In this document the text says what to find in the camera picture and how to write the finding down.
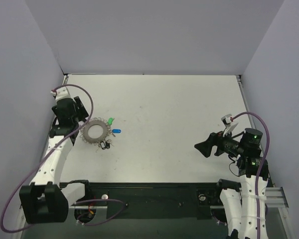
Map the large silver keyring disc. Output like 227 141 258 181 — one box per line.
80 118 112 144

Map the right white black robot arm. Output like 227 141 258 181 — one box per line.
194 128 269 239

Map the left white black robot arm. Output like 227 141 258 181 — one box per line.
19 97 93 225

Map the black tagged key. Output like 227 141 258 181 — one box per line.
98 139 112 150

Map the blue key tag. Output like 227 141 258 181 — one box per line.
112 128 122 134

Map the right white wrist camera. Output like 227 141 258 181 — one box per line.
221 114 238 137

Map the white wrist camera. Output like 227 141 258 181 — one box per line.
51 87 71 102
221 114 238 137

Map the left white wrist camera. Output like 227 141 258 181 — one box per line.
51 87 71 102

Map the aluminium front rail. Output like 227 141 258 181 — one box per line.
20 186 289 209

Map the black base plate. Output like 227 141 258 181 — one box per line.
72 183 226 223

